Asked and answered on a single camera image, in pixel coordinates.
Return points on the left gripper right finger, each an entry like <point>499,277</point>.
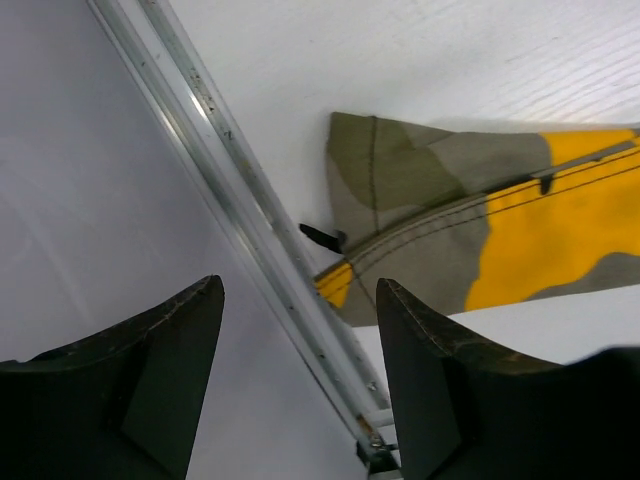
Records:
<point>466,407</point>

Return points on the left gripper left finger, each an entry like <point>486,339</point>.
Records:
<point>123,403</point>

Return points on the yellow camouflage trousers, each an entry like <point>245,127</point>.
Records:
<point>472,220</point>

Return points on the aluminium table edge rail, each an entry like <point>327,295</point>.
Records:
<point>159,54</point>

